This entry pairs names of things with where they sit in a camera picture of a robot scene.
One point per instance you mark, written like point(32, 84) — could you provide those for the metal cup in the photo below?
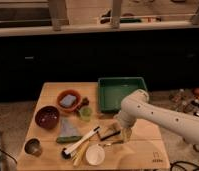
point(33, 147)

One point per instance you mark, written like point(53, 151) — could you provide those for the black wooden board eraser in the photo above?
point(109, 131)

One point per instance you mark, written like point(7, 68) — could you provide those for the yellow wooden stick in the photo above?
point(79, 154)

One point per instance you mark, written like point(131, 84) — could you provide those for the green marker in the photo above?
point(62, 140)

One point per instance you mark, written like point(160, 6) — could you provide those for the blue sponge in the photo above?
point(68, 101)

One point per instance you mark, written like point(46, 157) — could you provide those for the white round lid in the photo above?
point(95, 155)

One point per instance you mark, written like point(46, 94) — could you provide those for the white black brush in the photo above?
point(66, 152)

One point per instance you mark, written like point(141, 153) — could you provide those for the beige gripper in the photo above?
point(125, 133)

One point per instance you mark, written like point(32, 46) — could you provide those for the green plastic cup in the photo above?
point(85, 113)

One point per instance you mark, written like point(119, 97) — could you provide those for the orange bowl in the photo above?
point(67, 92)

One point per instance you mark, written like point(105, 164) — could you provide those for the green plastic tray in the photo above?
point(111, 91)

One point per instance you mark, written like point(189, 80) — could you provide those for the blue grey cloth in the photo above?
point(68, 130)

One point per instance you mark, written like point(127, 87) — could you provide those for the silver metal spoon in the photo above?
point(111, 143)

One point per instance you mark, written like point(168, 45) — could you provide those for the purple bowl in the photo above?
point(47, 117)

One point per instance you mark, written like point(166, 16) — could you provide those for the dark red small toy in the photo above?
point(84, 102)

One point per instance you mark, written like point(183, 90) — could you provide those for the wooden table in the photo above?
point(145, 150)

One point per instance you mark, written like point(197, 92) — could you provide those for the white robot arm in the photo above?
point(136, 106)

